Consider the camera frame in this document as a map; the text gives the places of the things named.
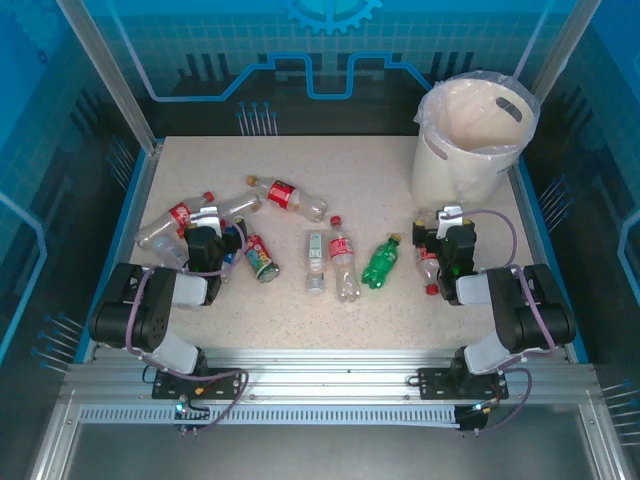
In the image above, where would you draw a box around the blue label cola bottle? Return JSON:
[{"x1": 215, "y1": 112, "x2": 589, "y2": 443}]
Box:
[{"x1": 218, "y1": 225, "x2": 242, "y2": 285}]

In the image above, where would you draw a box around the clear bottle amber cap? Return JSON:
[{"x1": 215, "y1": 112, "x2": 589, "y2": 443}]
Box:
[{"x1": 199, "y1": 193, "x2": 263, "y2": 222}]

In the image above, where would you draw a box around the crushed colourful soda can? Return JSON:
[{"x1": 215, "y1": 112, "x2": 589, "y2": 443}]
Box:
[{"x1": 243, "y1": 233, "x2": 281, "y2": 284}]

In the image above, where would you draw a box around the crushed cola bottle red cap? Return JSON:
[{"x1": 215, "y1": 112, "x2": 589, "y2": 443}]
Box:
[{"x1": 133, "y1": 191, "x2": 217, "y2": 251}]

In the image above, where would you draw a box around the green bottle yellow cap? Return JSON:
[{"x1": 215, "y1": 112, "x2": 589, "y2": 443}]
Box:
[{"x1": 361, "y1": 231, "x2": 405, "y2": 291}]

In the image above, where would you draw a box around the cola bottle yellow cap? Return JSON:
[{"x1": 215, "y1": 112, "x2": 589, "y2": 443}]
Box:
[{"x1": 245, "y1": 173, "x2": 329, "y2": 224}]

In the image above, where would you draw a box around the small clear bottle grey cap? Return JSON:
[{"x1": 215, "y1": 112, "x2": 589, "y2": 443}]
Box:
[{"x1": 304, "y1": 229, "x2": 328, "y2": 294}]

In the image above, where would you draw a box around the cream plastic bin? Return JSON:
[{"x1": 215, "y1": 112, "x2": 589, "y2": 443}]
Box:
[{"x1": 410, "y1": 74, "x2": 541, "y2": 217}]

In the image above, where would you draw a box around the white trash bin with liner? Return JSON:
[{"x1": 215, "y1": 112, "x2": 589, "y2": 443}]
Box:
[{"x1": 413, "y1": 69, "x2": 542, "y2": 202}]

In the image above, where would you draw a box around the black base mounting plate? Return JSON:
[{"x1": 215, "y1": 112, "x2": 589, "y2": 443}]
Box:
[
  {"x1": 416, "y1": 366, "x2": 510, "y2": 401},
  {"x1": 151, "y1": 366, "x2": 245, "y2": 401}
]

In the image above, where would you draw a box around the black connector box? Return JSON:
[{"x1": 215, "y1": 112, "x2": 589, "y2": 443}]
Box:
[
  {"x1": 172, "y1": 397, "x2": 212, "y2": 437},
  {"x1": 455, "y1": 399, "x2": 494, "y2": 437}
]

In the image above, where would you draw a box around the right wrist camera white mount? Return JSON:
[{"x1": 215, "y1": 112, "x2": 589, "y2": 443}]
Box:
[{"x1": 435, "y1": 203, "x2": 465, "y2": 240}]

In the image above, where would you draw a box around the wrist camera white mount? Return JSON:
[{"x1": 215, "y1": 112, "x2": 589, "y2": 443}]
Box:
[
  {"x1": 435, "y1": 203, "x2": 465, "y2": 240},
  {"x1": 189, "y1": 202, "x2": 222, "y2": 229}
]

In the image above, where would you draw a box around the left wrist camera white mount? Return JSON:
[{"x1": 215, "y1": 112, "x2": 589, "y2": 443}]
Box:
[{"x1": 189, "y1": 202, "x2": 222, "y2": 229}]

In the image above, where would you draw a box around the aluminium table side rail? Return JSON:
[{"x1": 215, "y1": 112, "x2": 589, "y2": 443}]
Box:
[
  {"x1": 82, "y1": 142, "x2": 166, "y2": 364},
  {"x1": 509, "y1": 162, "x2": 579, "y2": 364}
]

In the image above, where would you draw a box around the aluminium extrusion rail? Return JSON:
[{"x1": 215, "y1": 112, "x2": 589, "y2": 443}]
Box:
[{"x1": 62, "y1": 346, "x2": 599, "y2": 407}]

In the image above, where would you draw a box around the white slotted cable duct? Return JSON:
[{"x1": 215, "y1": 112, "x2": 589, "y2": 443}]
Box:
[{"x1": 78, "y1": 405, "x2": 462, "y2": 426}]

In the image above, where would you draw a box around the aluminium frame post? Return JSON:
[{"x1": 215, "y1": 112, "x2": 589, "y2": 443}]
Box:
[
  {"x1": 54, "y1": 0, "x2": 165, "y2": 157},
  {"x1": 512, "y1": 0, "x2": 604, "y2": 104}
]

